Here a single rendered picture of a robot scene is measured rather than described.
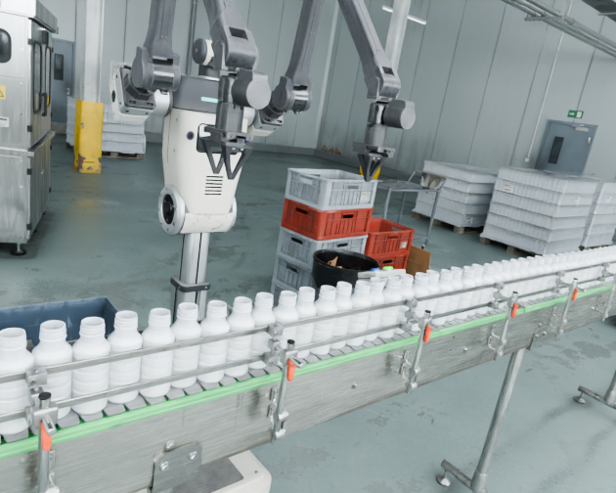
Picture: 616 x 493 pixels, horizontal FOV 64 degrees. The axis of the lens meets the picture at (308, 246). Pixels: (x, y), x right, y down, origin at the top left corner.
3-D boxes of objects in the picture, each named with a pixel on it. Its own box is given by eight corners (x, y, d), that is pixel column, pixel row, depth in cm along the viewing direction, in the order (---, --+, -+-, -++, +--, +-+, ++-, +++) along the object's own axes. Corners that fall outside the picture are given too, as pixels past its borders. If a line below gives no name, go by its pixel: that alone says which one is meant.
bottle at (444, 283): (432, 316, 156) (444, 266, 151) (448, 324, 151) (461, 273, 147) (420, 319, 152) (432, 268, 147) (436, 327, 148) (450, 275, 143)
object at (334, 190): (322, 210, 343) (328, 179, 337) (282, 197, 369) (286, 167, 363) (374, 207, 387) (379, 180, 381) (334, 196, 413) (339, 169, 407)
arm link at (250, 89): (250, 46, 104) (213, 39, 98) (284, 47, 96) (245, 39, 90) (245, 106, 107) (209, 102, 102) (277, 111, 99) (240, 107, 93)
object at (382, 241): (367, 258, 408) (372, 233, 402) (332, 244, 436) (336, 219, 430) (411, 252, 449) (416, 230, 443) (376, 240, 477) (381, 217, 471)
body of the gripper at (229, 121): (226, 141, 99) (230, 103, 97) (201, 134, 106) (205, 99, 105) (253, 143, 103) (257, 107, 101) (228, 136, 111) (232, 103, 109)
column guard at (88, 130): (77, 172, 775) (79, 100, 745) (70, 167, 804) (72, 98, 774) (103, 173, 800) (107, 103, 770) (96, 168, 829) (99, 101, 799)
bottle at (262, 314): (266, 357, 114) (276, 291, 110) (270, 371, 109) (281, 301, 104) (240, 356, 113) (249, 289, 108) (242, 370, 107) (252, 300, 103)
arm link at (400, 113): (391, 79, 133) (369, 75, 127) (426, 82, 124) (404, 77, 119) (384, 125, 136) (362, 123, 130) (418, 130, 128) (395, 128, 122)
